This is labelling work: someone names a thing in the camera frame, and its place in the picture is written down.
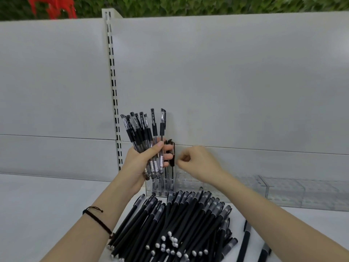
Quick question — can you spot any person's left hand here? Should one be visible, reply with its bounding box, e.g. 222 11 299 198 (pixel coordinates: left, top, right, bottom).
122 141 174 189

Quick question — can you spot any matte black pen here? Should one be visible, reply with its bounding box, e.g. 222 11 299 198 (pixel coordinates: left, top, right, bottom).
236 220 252 262
257 243 272 262

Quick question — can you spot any black capped gel pen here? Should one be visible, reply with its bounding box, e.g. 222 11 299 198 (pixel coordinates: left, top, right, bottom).
164 139 176 194

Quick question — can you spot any person's right hand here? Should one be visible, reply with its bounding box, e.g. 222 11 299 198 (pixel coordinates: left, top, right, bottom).
177 146 227 185

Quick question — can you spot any black cord bracelet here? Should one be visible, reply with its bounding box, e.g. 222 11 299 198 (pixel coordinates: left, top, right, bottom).
83 206 115 239

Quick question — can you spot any bunch of clear gel pens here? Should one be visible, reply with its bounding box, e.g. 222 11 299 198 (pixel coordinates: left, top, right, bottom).
120 108 167 181

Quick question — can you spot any person's left forearm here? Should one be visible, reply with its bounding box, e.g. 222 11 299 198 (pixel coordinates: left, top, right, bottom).
40 170 146 262

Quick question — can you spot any green leafy hedge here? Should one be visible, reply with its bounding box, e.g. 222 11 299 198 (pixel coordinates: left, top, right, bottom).
0 0 349 21

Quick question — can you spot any red object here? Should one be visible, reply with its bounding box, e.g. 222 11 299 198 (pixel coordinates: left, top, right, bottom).
28 0 77 20

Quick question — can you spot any white slotted shelf upright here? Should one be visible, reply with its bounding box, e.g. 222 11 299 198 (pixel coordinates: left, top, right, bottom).
101 8 124 172

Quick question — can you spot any pile of matte black pens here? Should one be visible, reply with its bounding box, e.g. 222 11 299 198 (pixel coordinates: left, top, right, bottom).
107 187 239 262

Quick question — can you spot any clear acrylic pen holder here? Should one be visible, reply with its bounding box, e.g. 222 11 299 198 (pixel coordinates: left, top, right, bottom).
144 158 268 199
258 175 349 213

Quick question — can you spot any person's right forearm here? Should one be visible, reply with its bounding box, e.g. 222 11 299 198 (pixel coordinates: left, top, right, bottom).
207 171 349 262

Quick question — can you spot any narrow white shelf back panel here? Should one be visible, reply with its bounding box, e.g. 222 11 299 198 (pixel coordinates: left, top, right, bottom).
0 134 121 181
120 144 349 190

